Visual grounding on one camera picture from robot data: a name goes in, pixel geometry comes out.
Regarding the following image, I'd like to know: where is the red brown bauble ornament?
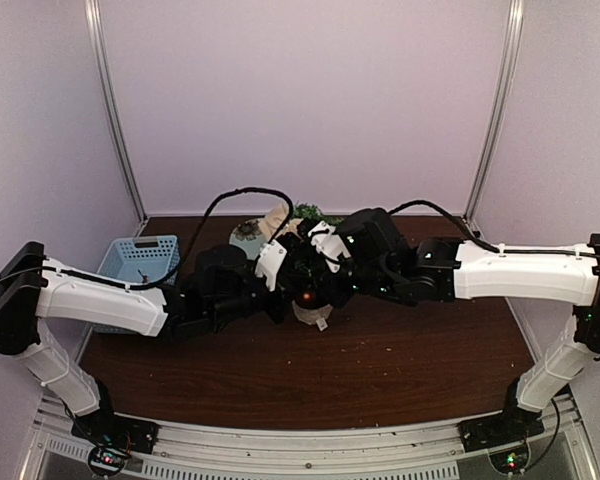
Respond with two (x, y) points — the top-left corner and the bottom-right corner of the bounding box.
(295, 290), (327, 310)

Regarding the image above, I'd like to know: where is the small green christmas tree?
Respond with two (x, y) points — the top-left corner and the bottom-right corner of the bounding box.
(292, 203), (344, 327)

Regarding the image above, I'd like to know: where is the white battery box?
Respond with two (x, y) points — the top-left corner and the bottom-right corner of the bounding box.
(316, 319), (328, 331)

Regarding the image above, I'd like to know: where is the beige fabric bow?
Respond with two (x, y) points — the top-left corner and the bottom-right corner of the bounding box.
(258, 203), (301, 241)

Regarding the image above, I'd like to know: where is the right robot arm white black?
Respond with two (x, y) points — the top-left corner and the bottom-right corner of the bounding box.
(308, 208), (600, 442)

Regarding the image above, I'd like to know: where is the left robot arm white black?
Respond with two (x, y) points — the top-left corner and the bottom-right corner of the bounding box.
(0, 241), (288, 444)

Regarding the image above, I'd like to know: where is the light blue flower plate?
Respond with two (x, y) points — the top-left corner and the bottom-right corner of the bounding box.
(229, 218), (266, 260)

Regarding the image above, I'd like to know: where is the light blue plastic basket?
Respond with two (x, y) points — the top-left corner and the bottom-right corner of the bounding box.
(97, 235), (180, 283)

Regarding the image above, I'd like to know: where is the left circuit board with leds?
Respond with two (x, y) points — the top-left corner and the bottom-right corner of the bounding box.
(87, 447), (128, 477)

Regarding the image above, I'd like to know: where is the circuit board with leds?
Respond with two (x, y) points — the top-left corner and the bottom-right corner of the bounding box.
(87, 447), (128, 477)
(489, 446), (530, 476)

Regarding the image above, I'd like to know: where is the right circuit board with leds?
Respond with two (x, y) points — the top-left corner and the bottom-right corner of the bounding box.
(489, 446), (530, 476)

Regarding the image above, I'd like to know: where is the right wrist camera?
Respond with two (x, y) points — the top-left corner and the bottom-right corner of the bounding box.
(308, 221), (351, 274)

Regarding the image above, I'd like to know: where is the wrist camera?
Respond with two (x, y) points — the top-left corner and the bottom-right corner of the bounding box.
(253, 233), (301, 292)
(308, 221), (351, 274)

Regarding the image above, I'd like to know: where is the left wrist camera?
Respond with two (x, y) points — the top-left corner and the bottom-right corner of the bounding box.
(253, 233), (301, 292)

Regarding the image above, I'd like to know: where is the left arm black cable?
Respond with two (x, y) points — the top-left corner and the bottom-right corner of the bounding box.
(0, 186), (295, 301)

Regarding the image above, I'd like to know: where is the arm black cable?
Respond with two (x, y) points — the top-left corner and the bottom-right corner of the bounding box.
(384, 199), (599, 261)
(0, 186), (295, 301)

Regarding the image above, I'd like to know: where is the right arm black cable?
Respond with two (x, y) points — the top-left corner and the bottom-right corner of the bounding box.
(384, 199), (599, 261)

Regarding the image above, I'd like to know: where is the front aluminium rail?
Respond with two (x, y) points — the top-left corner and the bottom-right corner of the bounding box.
(15, 397), (600, 479)

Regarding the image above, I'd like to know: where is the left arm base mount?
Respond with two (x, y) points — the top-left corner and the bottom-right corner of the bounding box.
(71, 417), (159, 454)

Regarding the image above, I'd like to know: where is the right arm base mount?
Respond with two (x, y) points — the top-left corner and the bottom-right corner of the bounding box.
(458, 405), (545, 452)

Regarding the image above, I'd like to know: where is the left aluminium frame post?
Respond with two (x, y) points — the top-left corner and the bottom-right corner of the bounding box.
(84, 0), (148, 223)

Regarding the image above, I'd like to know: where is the aluminium frame post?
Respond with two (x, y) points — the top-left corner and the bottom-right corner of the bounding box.
(84, 0), (148, 223)
(464, 0), (526, 225)

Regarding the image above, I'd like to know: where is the right aluminium frame post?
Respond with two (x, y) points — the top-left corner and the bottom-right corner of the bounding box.
(464, 0), (526, 225)

